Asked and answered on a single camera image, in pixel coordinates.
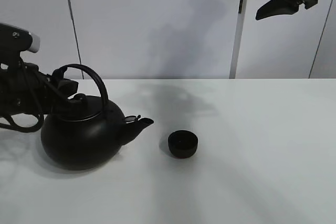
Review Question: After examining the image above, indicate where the white vertical wall post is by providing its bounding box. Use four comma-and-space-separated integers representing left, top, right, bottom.
229, 0, 247, 79

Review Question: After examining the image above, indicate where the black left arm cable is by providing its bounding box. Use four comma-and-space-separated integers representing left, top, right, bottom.
0, 61, 69, 133

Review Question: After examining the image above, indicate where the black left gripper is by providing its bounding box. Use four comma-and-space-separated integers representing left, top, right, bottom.
1, 63, 87, 118

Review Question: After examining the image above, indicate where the small black teacup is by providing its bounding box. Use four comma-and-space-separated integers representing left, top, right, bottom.
167, 130, 198, 159

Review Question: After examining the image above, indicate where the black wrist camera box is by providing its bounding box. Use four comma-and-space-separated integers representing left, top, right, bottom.
1, 23, 40, 65

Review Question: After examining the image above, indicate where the black cast iron teapot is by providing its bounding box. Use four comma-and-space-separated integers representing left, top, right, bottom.
40, 63, 154, 170

